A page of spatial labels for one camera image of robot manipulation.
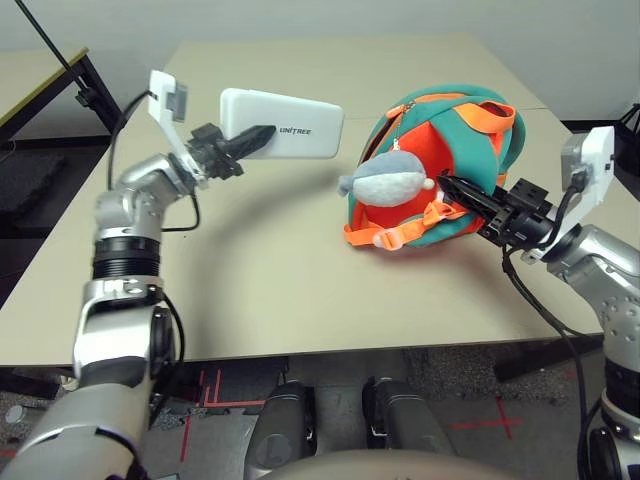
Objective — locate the grey robot leg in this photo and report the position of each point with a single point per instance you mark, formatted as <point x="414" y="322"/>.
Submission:
<point x="405" y="420"/>
<point x="280" y="425"/>

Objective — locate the beige robot torso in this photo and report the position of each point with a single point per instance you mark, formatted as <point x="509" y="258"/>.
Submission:
<point x="380" y="467"/>

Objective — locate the black table clamp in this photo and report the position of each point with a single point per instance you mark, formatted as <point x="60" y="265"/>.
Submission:
<point x="86" y="95"/>

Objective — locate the grey robot right leg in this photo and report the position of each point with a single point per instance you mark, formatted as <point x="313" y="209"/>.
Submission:
<point x="405" y="420"/>

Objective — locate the orange and teal backpack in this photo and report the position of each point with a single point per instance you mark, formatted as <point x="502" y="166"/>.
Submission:
<point x="450" y="135"/>

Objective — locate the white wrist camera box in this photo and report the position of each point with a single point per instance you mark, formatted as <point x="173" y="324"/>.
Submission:
<point x="595" y="160"/>
<point x="162" y="95"/>

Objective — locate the black foam floor mat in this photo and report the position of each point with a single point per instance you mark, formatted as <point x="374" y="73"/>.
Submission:
<point x="25" y="185"/>

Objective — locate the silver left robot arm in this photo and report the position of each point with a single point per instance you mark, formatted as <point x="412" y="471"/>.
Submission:
<point x="120" y="310"/>

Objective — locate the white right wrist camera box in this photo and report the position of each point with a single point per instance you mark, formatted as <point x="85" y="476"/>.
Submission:
<point x="595" y="160"/>

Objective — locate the grey plush whale charm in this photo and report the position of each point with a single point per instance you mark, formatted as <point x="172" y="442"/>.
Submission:
<point x="390" y="180"/>

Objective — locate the small silver floor disc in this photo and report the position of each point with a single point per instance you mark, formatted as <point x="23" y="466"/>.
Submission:
<point x="14" y="414"/>

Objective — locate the grey robot left leg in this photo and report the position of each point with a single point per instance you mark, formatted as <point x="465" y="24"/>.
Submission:
<point x="280" y="425"/>

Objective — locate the thin black rod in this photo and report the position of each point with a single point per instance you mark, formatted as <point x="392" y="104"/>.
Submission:
<point x="47" y="40"/>

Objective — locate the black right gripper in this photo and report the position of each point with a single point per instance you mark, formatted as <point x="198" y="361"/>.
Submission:
<point x="520" y="215"/>

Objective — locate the beige side table black frame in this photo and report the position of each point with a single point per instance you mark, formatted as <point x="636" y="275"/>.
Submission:
<point x="30" y="85"/>

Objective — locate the white Unitree box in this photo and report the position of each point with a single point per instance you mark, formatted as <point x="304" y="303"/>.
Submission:
<point x="300" y="115"/>

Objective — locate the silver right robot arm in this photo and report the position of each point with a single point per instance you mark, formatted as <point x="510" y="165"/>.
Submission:
<point x="605" y="270"/>

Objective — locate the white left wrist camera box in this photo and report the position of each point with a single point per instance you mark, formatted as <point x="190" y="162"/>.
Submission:
<point x="162" y="95"/>

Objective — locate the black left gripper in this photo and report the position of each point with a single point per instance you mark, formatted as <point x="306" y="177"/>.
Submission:
<point x="210" y="150"/>

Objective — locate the black tripod stand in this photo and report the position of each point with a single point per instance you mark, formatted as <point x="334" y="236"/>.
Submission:
<point x="629" y="145"/>

